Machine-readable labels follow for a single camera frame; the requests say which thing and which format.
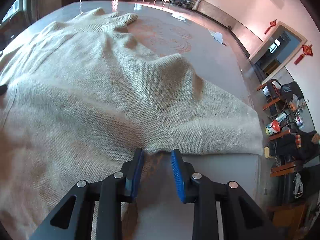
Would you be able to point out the wooden shelf rack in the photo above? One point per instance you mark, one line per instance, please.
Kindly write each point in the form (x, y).
(296, 144)

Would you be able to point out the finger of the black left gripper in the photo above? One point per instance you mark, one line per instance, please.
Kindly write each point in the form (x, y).
(3, 89)

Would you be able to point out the colourful snack bag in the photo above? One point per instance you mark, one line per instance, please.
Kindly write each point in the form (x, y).
(272, 128)

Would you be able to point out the beige knit sweater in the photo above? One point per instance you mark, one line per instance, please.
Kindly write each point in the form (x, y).
(84, 94)

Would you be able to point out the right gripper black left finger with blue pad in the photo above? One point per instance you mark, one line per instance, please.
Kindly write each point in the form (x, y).
(72, 217)

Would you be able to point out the red Chinese knot ornament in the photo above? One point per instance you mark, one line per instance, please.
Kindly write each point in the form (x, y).
(272, 24)

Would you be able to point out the black bicycle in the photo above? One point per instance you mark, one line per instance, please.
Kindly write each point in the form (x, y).
(188, 4)

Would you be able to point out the white paper sheet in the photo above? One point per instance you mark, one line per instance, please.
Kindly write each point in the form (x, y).
(217, 36)

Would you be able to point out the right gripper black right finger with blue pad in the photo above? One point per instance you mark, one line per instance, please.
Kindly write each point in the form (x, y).
(242, 218)

